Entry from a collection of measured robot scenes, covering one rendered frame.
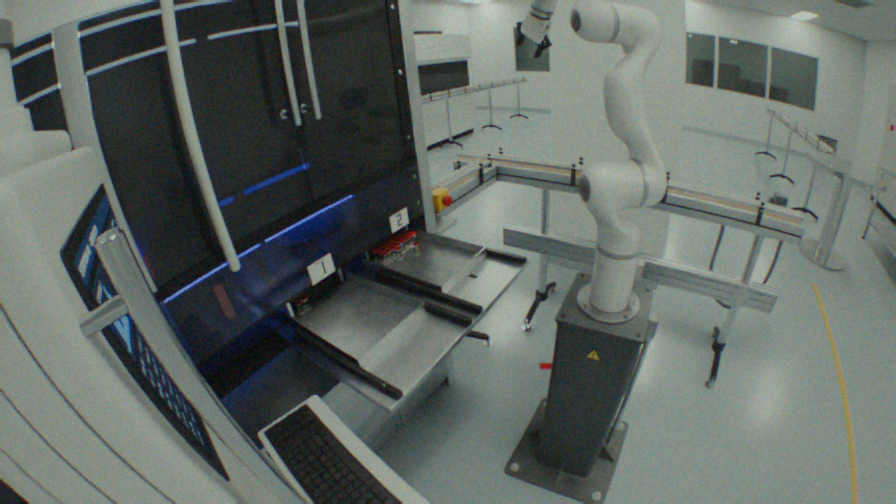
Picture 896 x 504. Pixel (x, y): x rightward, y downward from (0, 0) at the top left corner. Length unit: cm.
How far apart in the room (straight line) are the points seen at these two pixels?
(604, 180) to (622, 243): 18
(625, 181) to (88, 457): 96
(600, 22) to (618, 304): 71
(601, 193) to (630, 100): 22
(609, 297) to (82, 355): 103
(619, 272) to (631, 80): 47
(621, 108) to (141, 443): 94
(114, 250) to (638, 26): 93
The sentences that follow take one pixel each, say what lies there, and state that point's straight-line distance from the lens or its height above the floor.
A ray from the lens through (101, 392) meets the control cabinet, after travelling 31.
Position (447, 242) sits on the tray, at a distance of 134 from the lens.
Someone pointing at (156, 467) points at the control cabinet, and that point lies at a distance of 36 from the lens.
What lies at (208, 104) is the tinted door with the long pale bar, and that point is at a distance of 88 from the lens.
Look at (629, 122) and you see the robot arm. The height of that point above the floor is 138.
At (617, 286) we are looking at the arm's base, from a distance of 101.
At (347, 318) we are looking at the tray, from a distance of 108.
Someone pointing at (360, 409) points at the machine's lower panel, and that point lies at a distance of 145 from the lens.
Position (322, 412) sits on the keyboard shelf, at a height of 80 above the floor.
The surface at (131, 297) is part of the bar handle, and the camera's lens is 28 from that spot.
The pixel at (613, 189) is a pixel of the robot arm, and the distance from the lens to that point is 85.
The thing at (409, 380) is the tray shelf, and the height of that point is 88.
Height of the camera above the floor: 153
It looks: 30 degrees down
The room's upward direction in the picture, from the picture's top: 6 degrees counter-clockwise
